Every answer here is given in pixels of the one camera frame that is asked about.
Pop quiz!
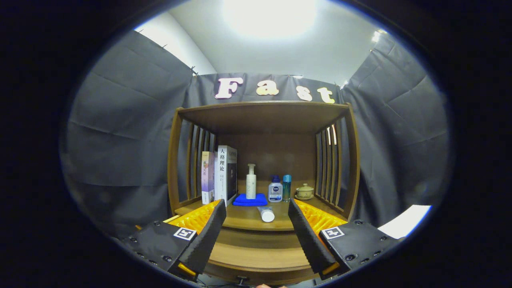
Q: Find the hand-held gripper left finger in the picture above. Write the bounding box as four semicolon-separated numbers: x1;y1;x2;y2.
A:
120;199;227;280

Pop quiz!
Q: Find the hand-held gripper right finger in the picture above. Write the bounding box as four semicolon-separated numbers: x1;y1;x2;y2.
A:
288;198;400;280

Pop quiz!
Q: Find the white cosmetic tube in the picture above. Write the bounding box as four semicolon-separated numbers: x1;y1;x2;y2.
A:
257;206;276;223

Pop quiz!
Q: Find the brown wooden drawer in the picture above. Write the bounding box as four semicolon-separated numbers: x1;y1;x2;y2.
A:
163;214;320;286

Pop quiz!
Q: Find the wooden countertop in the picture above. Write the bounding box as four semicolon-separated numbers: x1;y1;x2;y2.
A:
174;181;346;232

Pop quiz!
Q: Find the brown wooden cabinet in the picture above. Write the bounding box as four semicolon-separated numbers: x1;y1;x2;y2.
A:
167;100;360;286

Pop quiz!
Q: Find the beige lidded teacup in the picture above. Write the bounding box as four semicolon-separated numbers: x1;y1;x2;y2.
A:
295;183;315;200

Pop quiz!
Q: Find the blue folded cloth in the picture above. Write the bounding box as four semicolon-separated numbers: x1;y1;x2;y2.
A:
233;193;268;207

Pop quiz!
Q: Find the white bottle with blue cap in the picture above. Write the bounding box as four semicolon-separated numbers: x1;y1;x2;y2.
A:
268;175;283;203

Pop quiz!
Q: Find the purple book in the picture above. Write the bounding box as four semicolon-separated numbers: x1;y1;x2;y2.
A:
201;151;216;205

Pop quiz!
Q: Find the thick white book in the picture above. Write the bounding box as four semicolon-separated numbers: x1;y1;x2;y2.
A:
214;145;238;206

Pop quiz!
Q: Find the white pump bottle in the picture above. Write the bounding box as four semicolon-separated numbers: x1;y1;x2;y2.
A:
246;164;257;200

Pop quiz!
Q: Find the white flat surface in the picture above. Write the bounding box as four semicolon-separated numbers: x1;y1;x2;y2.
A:
377;205;432;240

